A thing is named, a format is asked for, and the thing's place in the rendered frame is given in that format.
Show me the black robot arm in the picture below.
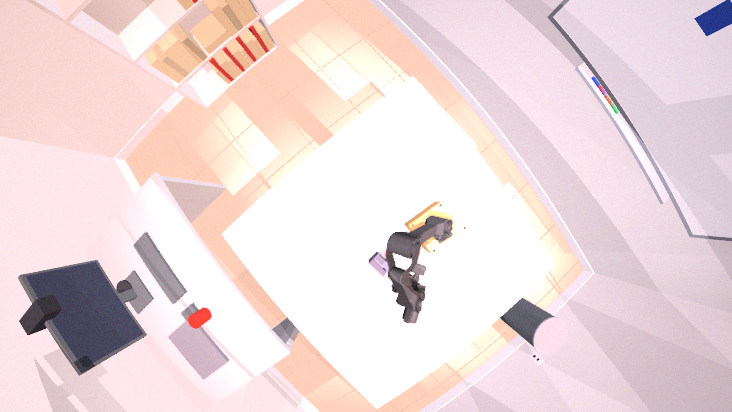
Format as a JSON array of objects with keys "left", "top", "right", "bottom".
[{"left": 385, "top": 215, "right": 453, "bottom": 324}]

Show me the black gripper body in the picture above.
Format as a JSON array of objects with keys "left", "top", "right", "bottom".
[{"left": 396, "top": 263, "right": 427, "bottom": 306}]

